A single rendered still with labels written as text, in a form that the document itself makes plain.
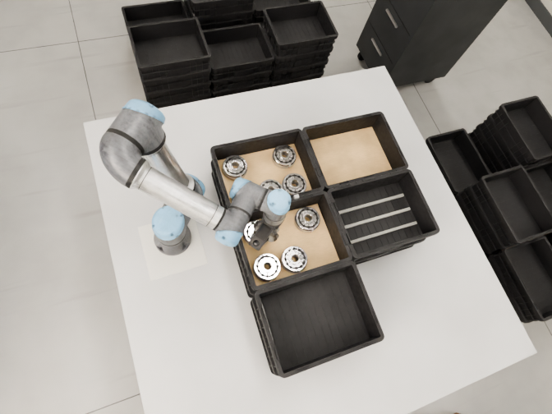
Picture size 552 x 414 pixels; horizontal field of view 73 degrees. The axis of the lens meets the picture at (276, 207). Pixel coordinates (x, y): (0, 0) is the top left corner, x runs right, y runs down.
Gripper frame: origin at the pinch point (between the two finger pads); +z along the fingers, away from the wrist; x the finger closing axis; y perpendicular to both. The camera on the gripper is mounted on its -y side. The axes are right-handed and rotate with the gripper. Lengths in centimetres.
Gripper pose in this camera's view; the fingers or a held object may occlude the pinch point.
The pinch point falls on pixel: (263, 237)
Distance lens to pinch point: 147.8
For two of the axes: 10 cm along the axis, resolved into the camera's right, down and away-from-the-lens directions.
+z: -1.5, 3.6, 9.2
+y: 5.2, -7.6, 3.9
